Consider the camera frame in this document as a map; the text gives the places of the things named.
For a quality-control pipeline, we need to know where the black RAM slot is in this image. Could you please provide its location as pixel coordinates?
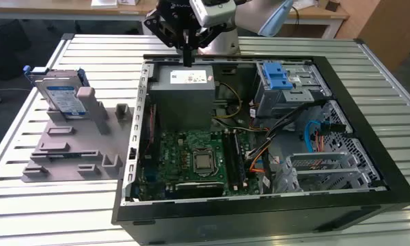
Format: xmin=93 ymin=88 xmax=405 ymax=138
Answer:
xmin=222 ymin=130 xmax=240 ymax=191

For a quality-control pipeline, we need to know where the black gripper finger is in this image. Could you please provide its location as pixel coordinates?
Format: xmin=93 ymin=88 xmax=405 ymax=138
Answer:
xmin=188 ymin=22 xmax=228 ymax=68
xmin=142 ymin=10 xmax=189 ymax=68

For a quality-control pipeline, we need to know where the thin red wire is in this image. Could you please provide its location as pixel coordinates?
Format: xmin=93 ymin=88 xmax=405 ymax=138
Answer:
xmin=140 ymin=105 xmax=157 ymax=165

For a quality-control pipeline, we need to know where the blue wire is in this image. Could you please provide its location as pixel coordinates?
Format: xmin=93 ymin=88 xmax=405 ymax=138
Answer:
xmin=304 ymin=120 xmax=330 ymax=154

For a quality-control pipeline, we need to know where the yellow wire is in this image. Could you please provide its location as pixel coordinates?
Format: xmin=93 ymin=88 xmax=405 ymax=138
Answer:
xmin=213 ymin=81 xmax=244 ymax=120

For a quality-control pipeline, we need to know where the black cable bundle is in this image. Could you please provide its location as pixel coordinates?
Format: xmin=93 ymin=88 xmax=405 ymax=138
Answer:
xmin=245 ymin=101 xmax=329 ymax=161

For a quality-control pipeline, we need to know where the black graphics card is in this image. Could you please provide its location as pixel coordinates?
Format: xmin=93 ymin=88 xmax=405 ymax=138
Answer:
xmin=173 ymin=181 xmax=225 ymax=198

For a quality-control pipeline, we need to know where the orange power wire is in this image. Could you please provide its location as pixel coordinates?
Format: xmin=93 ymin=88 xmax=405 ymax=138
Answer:
xmin=314 ymin=122 xmax=354 ymax=154

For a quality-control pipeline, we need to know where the green motherboard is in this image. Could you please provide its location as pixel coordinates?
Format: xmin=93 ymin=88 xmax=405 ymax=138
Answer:
xmin=136 ymin=129 xmax=270 ymax=199

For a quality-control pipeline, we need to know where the metal disk bay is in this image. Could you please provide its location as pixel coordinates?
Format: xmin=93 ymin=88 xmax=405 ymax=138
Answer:
xmin=273 ymin=152 xmax=380 ymax=193

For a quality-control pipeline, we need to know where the hard disk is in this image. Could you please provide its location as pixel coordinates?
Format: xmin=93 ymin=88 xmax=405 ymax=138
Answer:
xmin=23 ymin=66 xmax=92 ymax=118

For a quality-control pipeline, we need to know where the wooden desk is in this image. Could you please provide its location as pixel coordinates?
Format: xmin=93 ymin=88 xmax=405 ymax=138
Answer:
xmin=0 ymin=0 xmax=350 ymax=35

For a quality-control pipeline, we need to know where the wooden cabinet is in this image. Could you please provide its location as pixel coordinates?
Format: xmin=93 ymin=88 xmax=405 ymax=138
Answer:
xmin=334 ymin=0 xmax=410 ymax=72

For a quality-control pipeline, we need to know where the orange wire bundle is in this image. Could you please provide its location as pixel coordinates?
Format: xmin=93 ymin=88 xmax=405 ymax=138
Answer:
xmin=249 ymin=151 xmax=273 ymax=175

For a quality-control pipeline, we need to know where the dark bin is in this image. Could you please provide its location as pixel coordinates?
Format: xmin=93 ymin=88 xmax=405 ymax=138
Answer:
xmin=0 ymin=19 xmax=32 ymax=80

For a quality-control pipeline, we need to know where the silver CPU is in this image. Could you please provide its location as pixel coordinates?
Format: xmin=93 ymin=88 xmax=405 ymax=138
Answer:
xmin=193 ymin=153 xmax=214 ymax=173

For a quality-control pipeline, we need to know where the grey parts rack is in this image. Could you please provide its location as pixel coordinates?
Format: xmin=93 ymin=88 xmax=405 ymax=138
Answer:
xmin=21 ymin=87 xmax=137 ymax=182

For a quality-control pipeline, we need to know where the grey power supply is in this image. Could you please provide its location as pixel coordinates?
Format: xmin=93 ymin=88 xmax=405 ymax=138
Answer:
xmin=148 ymin=65 xmax=217 ymax=131

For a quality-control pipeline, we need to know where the blue plastic drive latch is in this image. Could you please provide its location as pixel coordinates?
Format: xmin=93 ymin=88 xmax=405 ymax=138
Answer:
xmin=264 ymin=62 xmax=293 ymax=90

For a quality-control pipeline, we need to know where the metal optical drive cage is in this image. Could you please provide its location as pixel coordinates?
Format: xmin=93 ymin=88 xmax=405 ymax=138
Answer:
xmin=254 ymin=61 xmax=332 ymax=118

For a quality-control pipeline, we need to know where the black RAM stick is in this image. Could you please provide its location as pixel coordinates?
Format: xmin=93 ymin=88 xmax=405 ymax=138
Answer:
xmin=233 ymin=130 xmax=249 ymax=188

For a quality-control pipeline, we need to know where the black PC case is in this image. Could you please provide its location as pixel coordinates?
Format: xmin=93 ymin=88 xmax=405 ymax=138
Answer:
xmin=110 ymin=53 xmax=410 ymax=245

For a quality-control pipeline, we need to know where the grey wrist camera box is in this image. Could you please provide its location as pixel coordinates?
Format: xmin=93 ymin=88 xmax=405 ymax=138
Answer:
xmin=190 ymin=0 xmax=237 ymax=27

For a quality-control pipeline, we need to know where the CPU socket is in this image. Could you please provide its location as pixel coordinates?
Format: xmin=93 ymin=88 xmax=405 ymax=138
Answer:
xmin=190 ymin=147 xmax=220 ymax=178

